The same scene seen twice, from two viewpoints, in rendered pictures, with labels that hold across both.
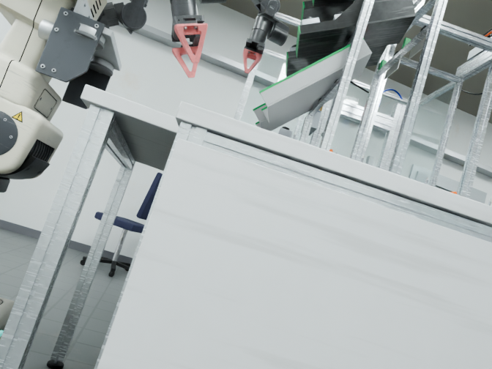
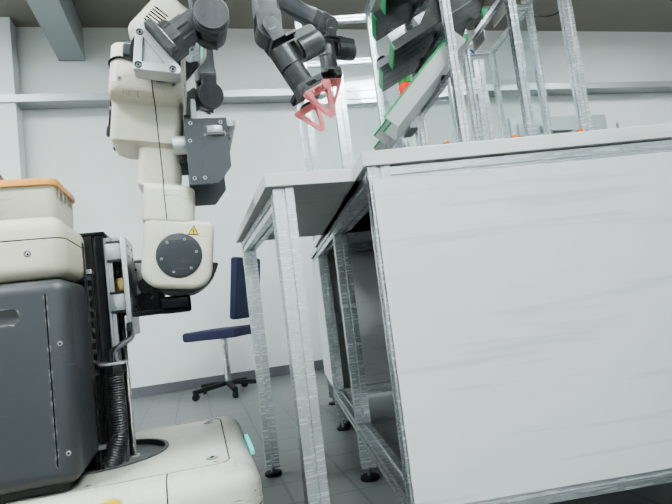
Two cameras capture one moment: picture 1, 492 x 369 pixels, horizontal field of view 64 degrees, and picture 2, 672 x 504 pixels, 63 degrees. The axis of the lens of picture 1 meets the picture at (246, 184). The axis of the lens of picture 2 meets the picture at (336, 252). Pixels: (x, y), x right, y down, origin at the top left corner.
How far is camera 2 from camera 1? 52 cm
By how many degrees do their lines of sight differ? 4
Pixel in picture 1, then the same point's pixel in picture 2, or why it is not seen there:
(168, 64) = not seen: hidden behind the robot
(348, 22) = (433, 20)
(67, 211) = (297, 283)
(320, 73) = (429, 77)
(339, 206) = (513, 178)
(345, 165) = (504, 145)
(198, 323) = (453, 309)
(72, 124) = not seen: hidden behind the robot
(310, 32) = (403, 44)
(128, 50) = not seen: hidden behind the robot
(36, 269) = (296, 338)
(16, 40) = (151, 166)
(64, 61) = (210, 165)
